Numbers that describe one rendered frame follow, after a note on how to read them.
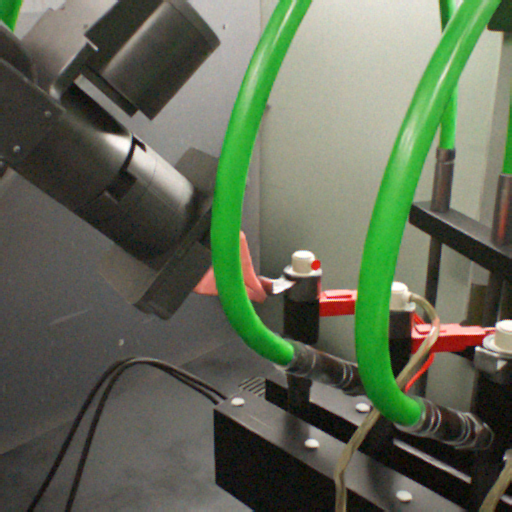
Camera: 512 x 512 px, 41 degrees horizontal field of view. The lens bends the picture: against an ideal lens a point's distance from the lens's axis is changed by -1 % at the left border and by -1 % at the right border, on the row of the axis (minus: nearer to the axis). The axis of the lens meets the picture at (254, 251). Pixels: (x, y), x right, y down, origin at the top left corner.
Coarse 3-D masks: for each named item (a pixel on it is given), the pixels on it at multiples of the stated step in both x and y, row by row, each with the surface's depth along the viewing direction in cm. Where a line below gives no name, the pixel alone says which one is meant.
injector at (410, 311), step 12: (396, 312) 44; (408, 312) 45; (396, 324) 45; (408, 324) 45; (396, 336) 45; (408, 336) 46; (396, 348) 45; (408, 348) 46; (396, 360) 46; (408, 360) 46; (396, 372) 46; (372, 408) 49; (384, 420) 48; (372, 432) 49; (384, 432) 49; (372, 444) 49; (384, 444) 49; (372, 456) 50; (384, 456) 49
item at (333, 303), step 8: (328, 296) 51; (336, 296) 52; (344, 296) 52; (352, 296) 52; (320, 304) 51; (328, 304) 51; (336, 304) 51; (344, 304) 52; (352, 304) 52; (320, 312) 52; (328, 312) 52; (336, 312) 52; (344, 312) 52; (352, 312) 52
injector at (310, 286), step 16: (288, 272) 50; (320, 272) 50; (304, 288) 50; (320, 288) 51; (288, 304) 51; (304, 304) 50; (288, 320) 51; (304, 320) 51; (288, 336) 52; (304, 336) 51; (288, 384) 54; (304, 384) 53; (288, 400) 55; (304, 400) 54; (304, 416) 55
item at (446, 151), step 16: (0, 0) 43; (16, 0) 43; (448, 0) 56; (0, 16) 44; (16, 16) 44; (448, 16) 57; (448, 112) 60; (448, 128) 61; (448, 144) 61; (448, 160) 62
